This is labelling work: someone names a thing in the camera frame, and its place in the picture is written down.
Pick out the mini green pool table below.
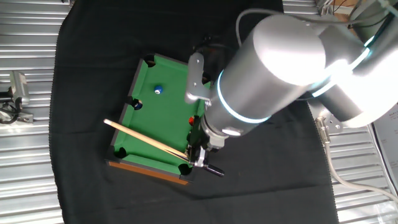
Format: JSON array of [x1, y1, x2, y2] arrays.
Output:
[[104, 52, 215, 186]]

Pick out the light grey wrist cable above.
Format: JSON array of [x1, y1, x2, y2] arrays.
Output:
[[234, 8, 324, 48]]

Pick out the silver camera on stand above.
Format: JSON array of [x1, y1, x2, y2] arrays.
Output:
[[9, 70, 31, 106]]

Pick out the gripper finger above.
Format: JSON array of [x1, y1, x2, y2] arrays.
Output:
[[193, 147, 209, 169], [185, 146, 196, 165]]

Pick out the black cloth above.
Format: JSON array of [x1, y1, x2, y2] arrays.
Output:
[[49, 0, 340, 224]]

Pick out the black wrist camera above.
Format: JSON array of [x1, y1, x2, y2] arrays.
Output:
[[200, 43, 231, 82]]

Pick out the metal camera stand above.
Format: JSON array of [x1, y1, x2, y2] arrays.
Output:
[[0, 88, 34, 125]]

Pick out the wooden pool cue black handle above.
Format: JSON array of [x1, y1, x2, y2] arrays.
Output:
[[103, 118, 225, 178]]

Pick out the white printed sign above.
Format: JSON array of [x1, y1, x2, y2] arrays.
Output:
[[371, 104, 398, 190]]

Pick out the thick grey cable with connector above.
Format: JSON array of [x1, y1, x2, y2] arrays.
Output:
[[315, 117, 398, 205]]

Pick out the silver camera bracket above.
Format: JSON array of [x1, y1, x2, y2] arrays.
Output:
[[184, 52, 213, 105]]

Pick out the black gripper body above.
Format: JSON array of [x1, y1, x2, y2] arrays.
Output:
[[186, 123, 208, 154]]

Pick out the clear plastic bag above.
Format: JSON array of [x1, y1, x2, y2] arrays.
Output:
[[374, 202, 398, 224]]

